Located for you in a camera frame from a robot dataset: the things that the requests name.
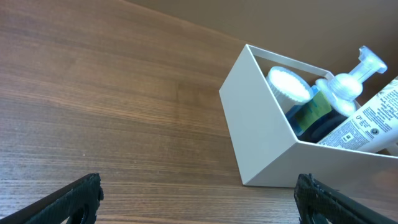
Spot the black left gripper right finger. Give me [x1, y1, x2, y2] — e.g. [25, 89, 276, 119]
[294, 174, 397, 224]

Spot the white lidded blue jar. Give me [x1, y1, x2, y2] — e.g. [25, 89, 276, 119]
[266, 66, 314, 119]

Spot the white open cardboard box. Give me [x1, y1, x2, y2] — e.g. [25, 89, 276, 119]
[220, 44, 397, 190]

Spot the clear pump spray bottle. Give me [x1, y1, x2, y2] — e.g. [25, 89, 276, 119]
[289, 46, 387, 143]

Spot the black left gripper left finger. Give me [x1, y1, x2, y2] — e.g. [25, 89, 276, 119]
[1, 173, 104, 224]

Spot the white squeeze tube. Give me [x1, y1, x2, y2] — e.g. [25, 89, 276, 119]
[318, 78, 397, 156]

